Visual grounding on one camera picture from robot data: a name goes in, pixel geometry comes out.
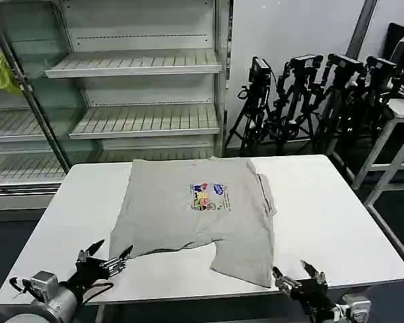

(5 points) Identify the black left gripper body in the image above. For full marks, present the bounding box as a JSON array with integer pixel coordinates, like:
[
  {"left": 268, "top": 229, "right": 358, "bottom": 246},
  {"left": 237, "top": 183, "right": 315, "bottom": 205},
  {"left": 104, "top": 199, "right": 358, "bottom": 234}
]
[{"left": 65, "top": 257, "right": 109, "bottom": 297}]

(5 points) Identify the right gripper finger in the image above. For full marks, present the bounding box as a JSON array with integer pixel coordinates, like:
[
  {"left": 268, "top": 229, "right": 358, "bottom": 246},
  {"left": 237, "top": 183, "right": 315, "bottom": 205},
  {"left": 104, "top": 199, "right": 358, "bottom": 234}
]
[
  {"left": 300, "top": 259, "right": 328, "bottom": 287},
  {"left": 271, "top": 266, "right": 304, "bottom": 296}
]

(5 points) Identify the grey printed t-shirt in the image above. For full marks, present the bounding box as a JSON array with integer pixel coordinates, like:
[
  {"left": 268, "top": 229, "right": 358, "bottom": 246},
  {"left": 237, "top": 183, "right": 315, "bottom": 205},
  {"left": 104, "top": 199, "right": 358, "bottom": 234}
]
[{"left": 108, "top": 157, "right": 279, "bottom": 289}]

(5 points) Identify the black camera tripod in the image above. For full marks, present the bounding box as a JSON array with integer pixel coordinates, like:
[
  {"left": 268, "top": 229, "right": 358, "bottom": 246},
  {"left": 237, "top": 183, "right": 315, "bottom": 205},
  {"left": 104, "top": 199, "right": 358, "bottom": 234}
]
[
  {"left": 314, "top": 52, "right": 366, "bottom": 161},
  {"left": 271, "top": 53, "right": 324, "bottom": 154},
  {"left": 224, "top": 56, "right": 273, "bottom": 156},
  {"left": 351, "top": 55, "right": 404, "bottom": 162}
]

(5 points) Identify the white open shelf unit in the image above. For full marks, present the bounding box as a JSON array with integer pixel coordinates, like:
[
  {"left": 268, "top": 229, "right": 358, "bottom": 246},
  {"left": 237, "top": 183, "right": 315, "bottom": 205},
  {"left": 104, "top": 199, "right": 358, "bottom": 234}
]
[{"left": 45, "top": 0, "right": 235, "bottom": 162}]

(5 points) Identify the grey wall column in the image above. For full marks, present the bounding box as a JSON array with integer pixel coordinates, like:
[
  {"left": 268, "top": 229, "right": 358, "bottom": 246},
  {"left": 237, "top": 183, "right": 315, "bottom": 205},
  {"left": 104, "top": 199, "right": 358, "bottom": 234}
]
[{"left": 345, "top": 0, "right": 380, "bottom": 60}]

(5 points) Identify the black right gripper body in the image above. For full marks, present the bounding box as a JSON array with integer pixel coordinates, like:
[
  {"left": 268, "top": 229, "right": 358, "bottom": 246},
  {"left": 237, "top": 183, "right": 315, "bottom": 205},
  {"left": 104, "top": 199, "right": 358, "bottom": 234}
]
[{"left": 288, "top": 278, "right": 338, "bottom": 319}]

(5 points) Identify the shelf unit behind glass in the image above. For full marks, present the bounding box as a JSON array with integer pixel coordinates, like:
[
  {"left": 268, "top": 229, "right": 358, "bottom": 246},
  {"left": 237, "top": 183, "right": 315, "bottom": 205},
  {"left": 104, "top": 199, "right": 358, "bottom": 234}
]
[{"left": 0, "top": 0, "right": 102, "bottom": 211}]

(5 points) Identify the black monitor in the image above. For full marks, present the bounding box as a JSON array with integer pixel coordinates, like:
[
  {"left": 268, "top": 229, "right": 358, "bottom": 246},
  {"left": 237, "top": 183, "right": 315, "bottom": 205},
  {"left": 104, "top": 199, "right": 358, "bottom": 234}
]
[{"left": 382, "top": 22, "right": 404, "bottom": 98}]

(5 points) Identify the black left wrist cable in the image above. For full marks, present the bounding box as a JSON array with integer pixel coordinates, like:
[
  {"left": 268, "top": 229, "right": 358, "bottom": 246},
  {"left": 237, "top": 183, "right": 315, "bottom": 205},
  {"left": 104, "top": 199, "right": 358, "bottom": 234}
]
[{"left": 76, "top": 281, "right": 114, "bottom": 308}]

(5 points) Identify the yellow-green cloth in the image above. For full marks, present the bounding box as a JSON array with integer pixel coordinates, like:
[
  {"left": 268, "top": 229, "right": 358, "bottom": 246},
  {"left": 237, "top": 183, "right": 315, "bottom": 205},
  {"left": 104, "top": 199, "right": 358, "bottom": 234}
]
[{"left": 0, "top": 52, "right": 23, "bottom": 97}]

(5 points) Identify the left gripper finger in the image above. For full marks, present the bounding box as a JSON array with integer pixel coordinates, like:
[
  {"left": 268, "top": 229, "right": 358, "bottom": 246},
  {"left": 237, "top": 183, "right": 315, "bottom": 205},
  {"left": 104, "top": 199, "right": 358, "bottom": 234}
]
[
  {"left": 75, "top": 239, "right": 106, "bottom": 268},
  {"left": 100, "top": 244, "right": 135, "bottom": 277}
]

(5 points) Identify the white work table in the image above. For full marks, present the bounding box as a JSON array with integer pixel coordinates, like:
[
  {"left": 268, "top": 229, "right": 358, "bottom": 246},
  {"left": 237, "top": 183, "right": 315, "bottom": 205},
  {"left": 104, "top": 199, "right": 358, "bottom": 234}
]
[{"left": 0, "top": 153, "right": 404, "bottom": 306}]

